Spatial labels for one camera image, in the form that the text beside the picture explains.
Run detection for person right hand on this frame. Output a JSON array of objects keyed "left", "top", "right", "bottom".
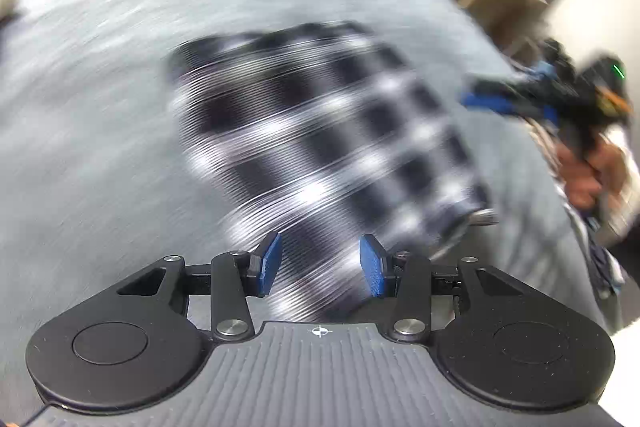
[{"left": 555, "top": 138, "right": 627, "bottom": 211}]

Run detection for grey bed blanket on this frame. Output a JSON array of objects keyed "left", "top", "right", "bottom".
[{"left": 1, "top": 0, "right": 610, "bottom": 421}]

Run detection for black white plaid pants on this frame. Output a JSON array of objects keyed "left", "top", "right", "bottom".
[{"left": 167, "top": 20, "right": 490, "bottom": 321}]

